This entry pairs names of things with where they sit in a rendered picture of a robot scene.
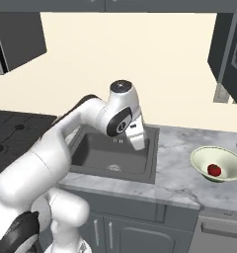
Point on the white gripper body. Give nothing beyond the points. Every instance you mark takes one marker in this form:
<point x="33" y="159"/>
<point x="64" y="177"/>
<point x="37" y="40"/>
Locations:
<point x="137" y="139"/>

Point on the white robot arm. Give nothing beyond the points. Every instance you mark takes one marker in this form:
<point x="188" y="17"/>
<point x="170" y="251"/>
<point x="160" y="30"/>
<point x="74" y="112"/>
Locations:
<point x="41" y="158"/>

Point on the grey kitchen sink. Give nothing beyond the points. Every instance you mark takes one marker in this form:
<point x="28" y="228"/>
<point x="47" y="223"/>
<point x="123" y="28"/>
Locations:
<point x="117" y="154"/>

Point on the grey sink front panel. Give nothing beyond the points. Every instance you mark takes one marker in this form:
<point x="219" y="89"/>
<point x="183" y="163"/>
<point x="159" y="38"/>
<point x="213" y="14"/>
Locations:
<point x="130" y="206"/>

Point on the red tomato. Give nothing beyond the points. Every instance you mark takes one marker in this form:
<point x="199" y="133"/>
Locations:
<point x="214" y="170"/>

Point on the pale green bowl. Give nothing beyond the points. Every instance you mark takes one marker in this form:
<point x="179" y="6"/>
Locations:
<point x="229" y="161"/>

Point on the grey wide base cabinet door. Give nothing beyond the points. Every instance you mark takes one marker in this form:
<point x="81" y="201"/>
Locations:
<point x="146" y="237"/>

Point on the grey narrow base cabinet door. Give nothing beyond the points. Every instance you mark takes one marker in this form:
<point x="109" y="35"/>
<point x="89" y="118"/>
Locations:
<point x="97" y="235"/>

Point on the dark grey open cabinet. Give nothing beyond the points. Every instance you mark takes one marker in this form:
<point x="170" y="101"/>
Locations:
<point x="219" y="46"/>

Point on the dark grey cabinet row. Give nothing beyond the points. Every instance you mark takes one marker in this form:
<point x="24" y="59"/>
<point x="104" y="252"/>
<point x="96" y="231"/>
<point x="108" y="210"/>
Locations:
<point x="123" y="5"/>

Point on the black hob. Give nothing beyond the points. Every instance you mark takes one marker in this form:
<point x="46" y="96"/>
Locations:
<point x="15" y="131"/>

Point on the grey dishwasher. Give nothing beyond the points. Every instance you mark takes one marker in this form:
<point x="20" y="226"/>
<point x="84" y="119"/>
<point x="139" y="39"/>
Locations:
<point x="219" y="235"/>

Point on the dark grey wall cabinet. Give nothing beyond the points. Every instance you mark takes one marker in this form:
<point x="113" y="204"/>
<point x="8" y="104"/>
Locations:
<point x="18" y="36"/>

